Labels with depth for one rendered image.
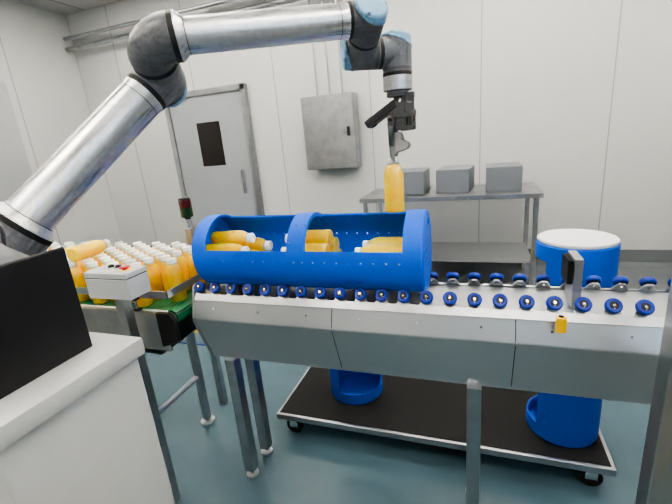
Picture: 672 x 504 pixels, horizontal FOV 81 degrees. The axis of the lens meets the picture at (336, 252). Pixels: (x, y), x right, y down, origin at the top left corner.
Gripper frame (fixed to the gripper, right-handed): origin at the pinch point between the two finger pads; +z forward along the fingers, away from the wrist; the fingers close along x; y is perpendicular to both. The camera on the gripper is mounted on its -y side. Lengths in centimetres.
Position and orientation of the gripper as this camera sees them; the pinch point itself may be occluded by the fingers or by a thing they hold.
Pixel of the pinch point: (393, 157)
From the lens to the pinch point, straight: 134.8
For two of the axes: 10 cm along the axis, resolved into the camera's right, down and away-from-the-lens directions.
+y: 9.5, 0.2, -3.2
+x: 3.2, -2.8, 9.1
